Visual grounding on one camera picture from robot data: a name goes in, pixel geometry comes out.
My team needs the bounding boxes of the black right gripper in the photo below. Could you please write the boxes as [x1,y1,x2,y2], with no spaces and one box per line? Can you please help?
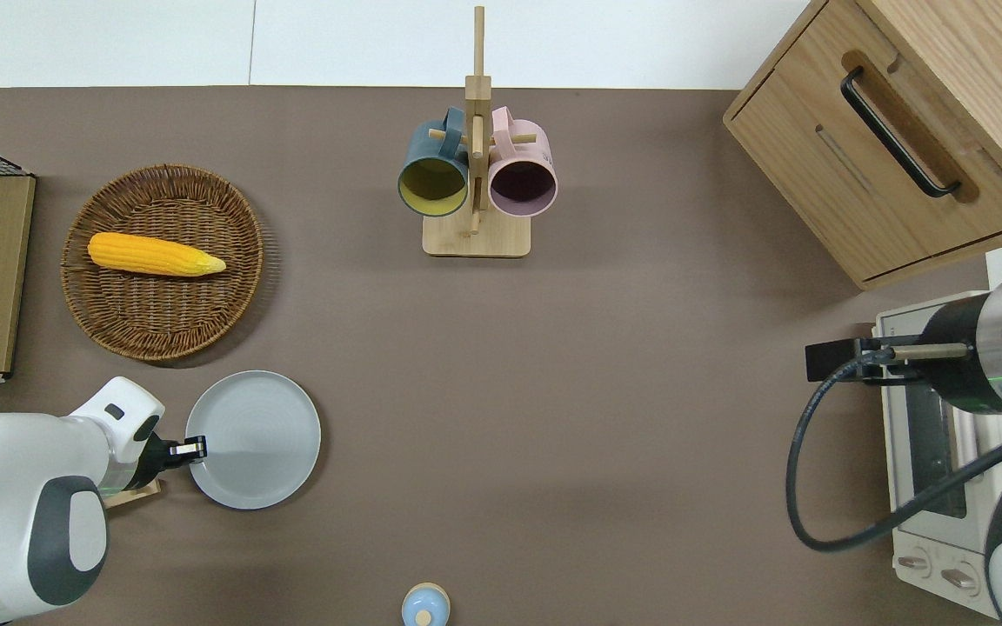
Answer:
[805,335,921,384]

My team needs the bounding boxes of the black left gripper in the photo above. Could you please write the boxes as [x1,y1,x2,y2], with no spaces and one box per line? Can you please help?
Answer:
[137,431,208,475]

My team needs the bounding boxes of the gray plate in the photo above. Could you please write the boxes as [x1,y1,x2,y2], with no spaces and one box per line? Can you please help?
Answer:
[184,370,323,510]

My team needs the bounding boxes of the wooden plate rack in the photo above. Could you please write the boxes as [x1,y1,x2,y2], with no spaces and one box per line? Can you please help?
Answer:
[104,477,162,510]

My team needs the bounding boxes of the round wicker basket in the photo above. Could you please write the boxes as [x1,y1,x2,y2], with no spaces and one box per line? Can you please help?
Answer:
[61,163,266,363]

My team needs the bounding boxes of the white toaster oven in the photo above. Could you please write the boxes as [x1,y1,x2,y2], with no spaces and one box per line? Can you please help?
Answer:
[872,290,1002,621]

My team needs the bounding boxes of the yellow corn cob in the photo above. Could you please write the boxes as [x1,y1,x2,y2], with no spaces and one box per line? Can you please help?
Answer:
[87,231,228,278]

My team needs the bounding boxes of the wooden cabinet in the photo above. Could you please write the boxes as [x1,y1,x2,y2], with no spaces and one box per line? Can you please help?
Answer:
[723,0,1002,292]

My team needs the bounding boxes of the wooden mug tree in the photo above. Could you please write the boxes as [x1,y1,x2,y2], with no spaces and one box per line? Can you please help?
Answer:
[422,6,539,258]

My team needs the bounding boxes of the pink mug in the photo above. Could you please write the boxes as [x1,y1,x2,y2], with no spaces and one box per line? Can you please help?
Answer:
[487,106,559,219]

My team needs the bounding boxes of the dark blue mug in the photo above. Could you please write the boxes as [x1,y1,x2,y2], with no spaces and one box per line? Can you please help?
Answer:
[397,106,471,218]

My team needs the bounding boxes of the black cable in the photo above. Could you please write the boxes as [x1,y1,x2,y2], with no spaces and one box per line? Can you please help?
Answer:
[785,348,1002,553]

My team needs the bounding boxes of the black cabinet handle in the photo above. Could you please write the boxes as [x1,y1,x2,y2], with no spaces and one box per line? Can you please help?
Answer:
[840,66,963,199]

